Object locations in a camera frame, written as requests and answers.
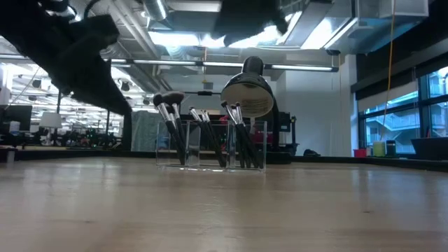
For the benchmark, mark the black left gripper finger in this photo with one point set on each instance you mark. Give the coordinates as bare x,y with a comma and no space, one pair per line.
105,99

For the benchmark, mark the large black powder brush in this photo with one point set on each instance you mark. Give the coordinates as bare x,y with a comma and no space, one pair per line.
164,115
170,110

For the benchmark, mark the round-head black makeup brush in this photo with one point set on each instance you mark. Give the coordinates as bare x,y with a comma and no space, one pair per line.
193,113

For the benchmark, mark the thin black makeup brush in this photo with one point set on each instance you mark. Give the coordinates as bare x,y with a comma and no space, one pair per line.
239,113
228,112

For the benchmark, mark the small black makeup brush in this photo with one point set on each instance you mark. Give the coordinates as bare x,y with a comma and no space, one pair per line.
202,116
207,115

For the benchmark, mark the black background robot arms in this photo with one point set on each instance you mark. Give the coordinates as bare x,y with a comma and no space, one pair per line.
94,136

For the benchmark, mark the grey cloth partition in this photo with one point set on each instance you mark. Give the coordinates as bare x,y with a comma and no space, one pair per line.
143,131

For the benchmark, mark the white-shade table lamp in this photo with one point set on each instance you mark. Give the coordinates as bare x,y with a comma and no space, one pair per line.
50,120

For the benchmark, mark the long ceiling light strip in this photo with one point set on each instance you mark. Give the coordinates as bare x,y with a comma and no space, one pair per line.
164,62

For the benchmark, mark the black desk lamp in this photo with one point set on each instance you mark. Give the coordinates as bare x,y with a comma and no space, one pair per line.
248,94

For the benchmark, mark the black computer monitor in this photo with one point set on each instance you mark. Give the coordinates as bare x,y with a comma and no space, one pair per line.
17,117

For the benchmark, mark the white cup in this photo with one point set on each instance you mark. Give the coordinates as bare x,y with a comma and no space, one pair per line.
14,127

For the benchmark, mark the clear acrylic brush organizer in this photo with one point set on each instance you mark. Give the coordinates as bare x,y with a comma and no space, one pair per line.
196,147

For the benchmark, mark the black equipment stand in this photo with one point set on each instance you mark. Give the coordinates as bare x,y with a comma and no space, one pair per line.
284,120

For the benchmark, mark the large window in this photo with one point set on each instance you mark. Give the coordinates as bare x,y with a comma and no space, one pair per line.
392,126

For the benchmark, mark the green cup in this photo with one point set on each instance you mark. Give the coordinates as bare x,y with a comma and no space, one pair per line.
379,149

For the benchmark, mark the black cup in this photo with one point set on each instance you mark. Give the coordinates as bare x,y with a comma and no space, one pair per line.
391,148

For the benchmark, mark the black bin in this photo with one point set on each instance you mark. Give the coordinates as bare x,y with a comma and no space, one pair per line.
430,148

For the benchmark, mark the black aluminium table frame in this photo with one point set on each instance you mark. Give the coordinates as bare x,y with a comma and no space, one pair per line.
87,154

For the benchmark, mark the ribbed silver ventilation duct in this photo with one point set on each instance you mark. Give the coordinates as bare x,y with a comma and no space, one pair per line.
140,52

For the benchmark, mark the black metal stand frame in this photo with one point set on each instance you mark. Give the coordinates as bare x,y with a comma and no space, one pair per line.
203,93

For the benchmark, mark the white rectangular air duct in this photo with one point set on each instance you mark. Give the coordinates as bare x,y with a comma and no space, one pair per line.
378,21

